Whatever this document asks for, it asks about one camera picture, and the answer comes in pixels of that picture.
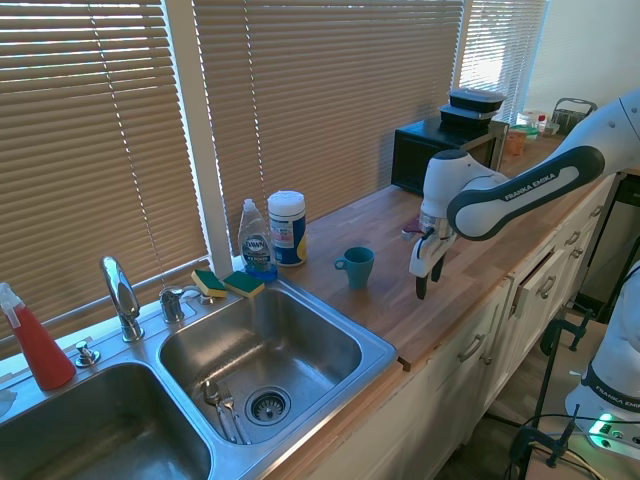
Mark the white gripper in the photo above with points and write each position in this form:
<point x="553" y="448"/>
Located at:
<point x="425" y="257"/>

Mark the teal ceramic mug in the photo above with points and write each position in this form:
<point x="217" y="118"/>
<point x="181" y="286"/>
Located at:
<point x="359" y="267"/>

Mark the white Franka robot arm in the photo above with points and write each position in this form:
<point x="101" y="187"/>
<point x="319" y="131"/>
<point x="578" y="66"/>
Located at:
<point x="530" y="190"/>

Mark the stainless steel double sink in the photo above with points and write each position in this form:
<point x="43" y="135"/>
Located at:
<point x="150" y="347"/>

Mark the chrome sink faucet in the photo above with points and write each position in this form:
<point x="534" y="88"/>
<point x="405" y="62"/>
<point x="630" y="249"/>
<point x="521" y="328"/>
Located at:
<point x="122" y="295"/>

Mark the chrome sink knob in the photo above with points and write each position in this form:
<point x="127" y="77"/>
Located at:
<point x="87" y="355"/>

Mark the pink small object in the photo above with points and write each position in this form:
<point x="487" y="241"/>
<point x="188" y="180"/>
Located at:
<point x="411" y="229"/>

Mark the white kitchen cabinet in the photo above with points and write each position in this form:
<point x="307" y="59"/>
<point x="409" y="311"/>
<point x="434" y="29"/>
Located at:
<point x="450" y="400"/>

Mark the black microwave oven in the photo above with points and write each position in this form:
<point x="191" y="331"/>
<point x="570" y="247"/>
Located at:
<point x="420" y="155"/>

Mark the black metal clamp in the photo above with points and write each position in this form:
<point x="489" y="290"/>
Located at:
<point x="535" y="440"/>
<point x="555" y="332"/>

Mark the white wipes canister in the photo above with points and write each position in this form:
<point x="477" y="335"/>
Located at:
<point x="287" y="230"/>

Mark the orange package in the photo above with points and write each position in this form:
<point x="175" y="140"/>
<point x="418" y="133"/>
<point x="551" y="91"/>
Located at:
<point x="516" y="144"/>

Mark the black plastic food container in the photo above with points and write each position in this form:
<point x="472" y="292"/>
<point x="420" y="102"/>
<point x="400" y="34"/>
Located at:
<point x="465" y="120"/>
<point x="475" y="100"/>

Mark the clear dish soap bottle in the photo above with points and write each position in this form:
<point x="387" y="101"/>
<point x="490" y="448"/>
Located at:
<point x="257" y="250"/>

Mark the yellow green sponge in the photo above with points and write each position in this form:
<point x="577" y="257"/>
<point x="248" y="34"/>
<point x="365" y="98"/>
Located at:
<point x="207" y="282"/>
<point x="244" y="284"/>

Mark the clear container green lid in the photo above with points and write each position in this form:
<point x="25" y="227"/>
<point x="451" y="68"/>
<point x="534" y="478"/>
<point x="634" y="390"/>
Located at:
<point x="531" y="122"/>

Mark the metal drain strainer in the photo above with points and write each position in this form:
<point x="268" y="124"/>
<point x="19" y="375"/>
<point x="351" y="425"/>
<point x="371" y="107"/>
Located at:
<point x="267" y="405"/>

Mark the wide tan window blind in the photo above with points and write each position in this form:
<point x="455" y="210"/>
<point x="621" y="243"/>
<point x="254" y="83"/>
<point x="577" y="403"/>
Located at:
<point x="90" y="150"/>
<point x="325" y="100"/>

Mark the metal fork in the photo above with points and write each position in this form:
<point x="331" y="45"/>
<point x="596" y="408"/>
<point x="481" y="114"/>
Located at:
<point x="230" y="402"/>

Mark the narrow white window blind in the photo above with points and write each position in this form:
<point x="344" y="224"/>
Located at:
<point x="495" y="50"/>

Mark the metal spoon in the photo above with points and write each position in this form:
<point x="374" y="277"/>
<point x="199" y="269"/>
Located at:
<point x="212" y="393"/>

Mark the red spray bottle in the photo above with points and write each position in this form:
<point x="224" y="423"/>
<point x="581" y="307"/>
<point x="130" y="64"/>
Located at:
<point x="40" y="350"/>

